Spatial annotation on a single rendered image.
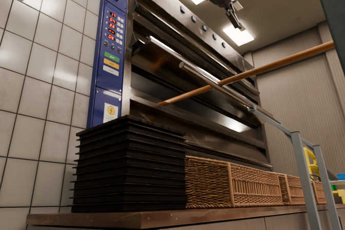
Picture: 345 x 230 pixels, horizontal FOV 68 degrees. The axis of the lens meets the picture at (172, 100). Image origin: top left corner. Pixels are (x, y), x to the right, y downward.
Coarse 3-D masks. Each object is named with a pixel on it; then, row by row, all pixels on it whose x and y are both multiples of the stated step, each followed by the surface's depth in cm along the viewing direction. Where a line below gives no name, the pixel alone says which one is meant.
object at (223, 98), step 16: (144, 48) 138; (160, 48) 141; (144, 64) 150; (160, 64) 152; (176, 64) 155; (176, 80) 170; (192, 80) 173; (208, 96) 196; (224, 96) 201; (240, 96) 208; (240, 112) 233
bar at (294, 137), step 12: (192, 72) 115; (216, 84) 129; (228, 96) 141; (252, 108) 159; (276, 120) 189; (288, 132) 142; (300, 144) 136; (312, 144) 176; (300, 156) 134; (300, 168) 132; (324, 168) 166; (300, 180) 131; (324, 180) 164; (312, 192) 127; (324, 192) 163; (312, 204) 124; (312, 216) 123; (336, 216) 155; (312, 228) 122; (336, 228) 154
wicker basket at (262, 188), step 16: (192, 160) 101; (208, 160) 97; (192, 176) 100; (208, 176) 95; (224, 176) 91; (240, 176) 96; (256, 176) 108; (272, 176) 124; (192, 192) 97; (208, 192) 93; (224, 192) 89; (240, 192) 93; (256, 192) 105; (272, 192) 119; (192, 208) 96
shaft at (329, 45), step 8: (312, 48) 108; (320, 48) 106; (328, 48) 105; (288, 56) 114; (296, 56) 112; (304, 56) 110; (272, 64) 118; (280, 64) 116; (248, 72) 125; (256, 72) 123; (224, 80) 134; (232, 80) 131; (200, 88) 143; (208, 88) 139; (184, 96) 149; (192, 96) 148
